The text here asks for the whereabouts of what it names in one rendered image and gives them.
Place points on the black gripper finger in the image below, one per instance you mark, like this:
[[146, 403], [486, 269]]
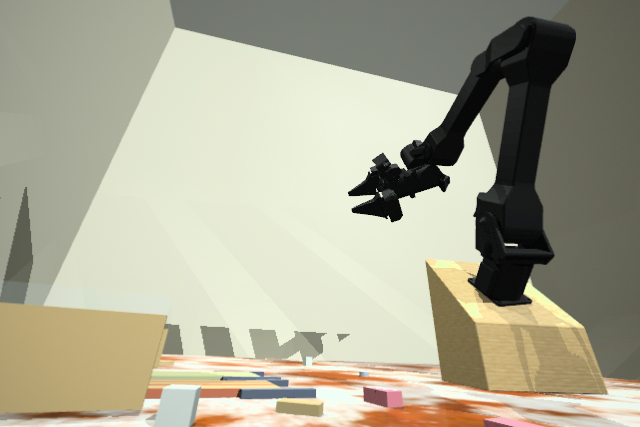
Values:
[[367, 187], [374, 207]]

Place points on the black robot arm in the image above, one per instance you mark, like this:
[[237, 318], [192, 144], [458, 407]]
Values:
[[531, 54]]

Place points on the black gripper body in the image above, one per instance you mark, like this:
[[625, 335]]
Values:
[[405, 186]]

